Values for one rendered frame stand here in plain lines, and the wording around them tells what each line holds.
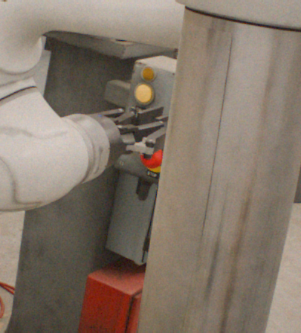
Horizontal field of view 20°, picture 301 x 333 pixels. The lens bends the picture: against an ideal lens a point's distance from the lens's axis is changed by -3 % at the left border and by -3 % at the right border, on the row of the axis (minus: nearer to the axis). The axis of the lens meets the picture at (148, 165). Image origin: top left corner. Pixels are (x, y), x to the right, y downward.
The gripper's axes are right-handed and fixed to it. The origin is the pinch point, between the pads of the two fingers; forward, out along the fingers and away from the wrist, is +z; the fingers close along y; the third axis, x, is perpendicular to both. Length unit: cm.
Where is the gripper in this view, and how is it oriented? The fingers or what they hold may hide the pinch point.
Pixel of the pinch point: (157, 121)
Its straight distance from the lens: 133.4
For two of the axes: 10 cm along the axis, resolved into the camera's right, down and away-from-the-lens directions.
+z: 4.9, -2.0, 8.5
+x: 1.9, -9.2, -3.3
